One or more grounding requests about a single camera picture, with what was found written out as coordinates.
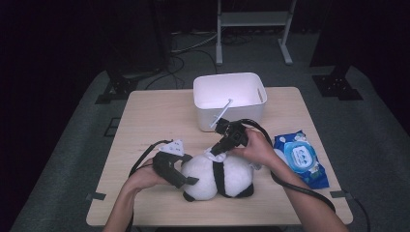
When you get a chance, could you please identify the blue wet wipes packet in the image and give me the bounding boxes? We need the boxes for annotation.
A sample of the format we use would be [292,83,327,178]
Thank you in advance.
[273,130,331,190]

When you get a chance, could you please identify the grey tape strip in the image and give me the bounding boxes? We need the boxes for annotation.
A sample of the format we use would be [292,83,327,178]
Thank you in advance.
[85,191,107,202]
[330,189,351,199]

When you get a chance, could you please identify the white wet wipe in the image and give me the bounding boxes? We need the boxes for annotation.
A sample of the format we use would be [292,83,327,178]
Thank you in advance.
[204,147,228,163]

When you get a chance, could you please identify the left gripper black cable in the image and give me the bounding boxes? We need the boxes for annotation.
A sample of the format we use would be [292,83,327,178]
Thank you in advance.
[127,138,174,232]

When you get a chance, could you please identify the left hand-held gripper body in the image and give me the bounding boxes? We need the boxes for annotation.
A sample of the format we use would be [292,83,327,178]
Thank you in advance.
[152,138,193,189]

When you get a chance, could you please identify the person's left hand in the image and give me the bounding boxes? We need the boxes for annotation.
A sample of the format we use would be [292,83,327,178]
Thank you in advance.
[127,158,169,191]

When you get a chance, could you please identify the white metal stand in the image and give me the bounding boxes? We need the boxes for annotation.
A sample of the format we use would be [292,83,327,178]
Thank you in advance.
[215,0,298,67]

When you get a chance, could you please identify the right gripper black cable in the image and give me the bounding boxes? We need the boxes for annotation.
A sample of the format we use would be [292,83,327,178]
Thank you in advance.
[238,118,337,214]

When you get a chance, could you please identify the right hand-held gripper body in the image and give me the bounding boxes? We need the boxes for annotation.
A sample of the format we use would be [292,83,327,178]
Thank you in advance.
[210,98,250,148]

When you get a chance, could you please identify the white plastic bin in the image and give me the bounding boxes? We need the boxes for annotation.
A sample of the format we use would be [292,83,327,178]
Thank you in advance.
[192,72,269,132]

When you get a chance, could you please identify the floor cables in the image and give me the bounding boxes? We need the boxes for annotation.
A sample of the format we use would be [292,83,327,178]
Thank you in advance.
[144,28,220,91]

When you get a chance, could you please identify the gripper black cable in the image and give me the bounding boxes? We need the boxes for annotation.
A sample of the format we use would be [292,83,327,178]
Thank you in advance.
[238,118,337,214]
[127,138,174,232]

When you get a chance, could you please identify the black and white panda plush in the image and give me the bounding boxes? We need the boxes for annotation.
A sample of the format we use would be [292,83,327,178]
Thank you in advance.
[180,154,255,203]

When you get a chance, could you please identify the black stand base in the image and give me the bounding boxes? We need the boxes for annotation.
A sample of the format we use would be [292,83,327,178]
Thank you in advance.
[311,64,365,102]
[95,64,140,105]

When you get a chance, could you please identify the person's right hand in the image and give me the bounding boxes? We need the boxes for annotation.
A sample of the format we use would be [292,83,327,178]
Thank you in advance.
[230,129,281,170]

